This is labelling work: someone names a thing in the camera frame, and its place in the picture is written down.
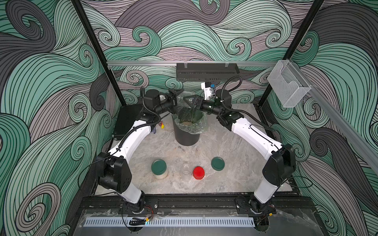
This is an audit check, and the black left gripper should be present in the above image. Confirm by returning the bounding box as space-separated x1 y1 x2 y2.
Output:
153 90 185 118

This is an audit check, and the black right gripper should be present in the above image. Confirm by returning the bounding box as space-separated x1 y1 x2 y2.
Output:
184 96 223 118

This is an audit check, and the green jar lid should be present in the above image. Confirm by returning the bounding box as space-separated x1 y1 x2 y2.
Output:
211 157 225 171

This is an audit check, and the red jar lid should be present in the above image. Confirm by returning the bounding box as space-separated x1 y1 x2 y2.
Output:
193 166 205 180

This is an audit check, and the green-lidded oatmeal jar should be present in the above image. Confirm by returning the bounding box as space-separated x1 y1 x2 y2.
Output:
151 159 168 180
175 91 196 114

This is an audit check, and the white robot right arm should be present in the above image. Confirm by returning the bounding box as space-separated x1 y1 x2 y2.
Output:
181 95 296 207

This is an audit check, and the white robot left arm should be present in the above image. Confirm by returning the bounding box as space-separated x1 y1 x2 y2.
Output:
94 88 183 205

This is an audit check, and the clear plastic bin liner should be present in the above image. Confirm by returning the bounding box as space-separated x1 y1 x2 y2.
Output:
171 105 207 135

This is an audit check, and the black trash bin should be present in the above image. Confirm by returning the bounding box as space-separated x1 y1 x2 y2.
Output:
173 123 200 146

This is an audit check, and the black hard case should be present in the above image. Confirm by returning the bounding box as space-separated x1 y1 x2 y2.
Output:
113 104 142 141

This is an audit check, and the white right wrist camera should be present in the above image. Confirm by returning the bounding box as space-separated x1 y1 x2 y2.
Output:
201 82 215 100

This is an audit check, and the black wall-mounted tray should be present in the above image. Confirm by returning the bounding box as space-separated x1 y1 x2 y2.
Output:
176 64 240 82

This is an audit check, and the black corrugated left cable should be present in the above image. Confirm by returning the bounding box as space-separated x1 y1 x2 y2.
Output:
118 86 163 149

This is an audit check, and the black corrugated cable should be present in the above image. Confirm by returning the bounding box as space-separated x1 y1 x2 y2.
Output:
220 76 277 133
118 86 163 149

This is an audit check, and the aluminium wall rail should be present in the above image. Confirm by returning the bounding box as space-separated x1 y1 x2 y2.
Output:
106 60 278 67
294 65 378 172

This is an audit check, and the black corrugated right cable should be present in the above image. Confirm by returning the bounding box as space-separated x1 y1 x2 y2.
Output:
220 76 277 133

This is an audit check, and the clear acrylic wall holder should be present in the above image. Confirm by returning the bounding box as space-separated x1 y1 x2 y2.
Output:
268 60 311 108

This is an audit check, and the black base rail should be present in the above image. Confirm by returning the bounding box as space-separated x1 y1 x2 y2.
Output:
79 193 315 216

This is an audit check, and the white slotted cable duct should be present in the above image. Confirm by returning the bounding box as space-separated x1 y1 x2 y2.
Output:
83 216 255 228

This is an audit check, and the aluminium right wall rail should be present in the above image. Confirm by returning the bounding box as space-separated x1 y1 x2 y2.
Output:
294 65 378 172

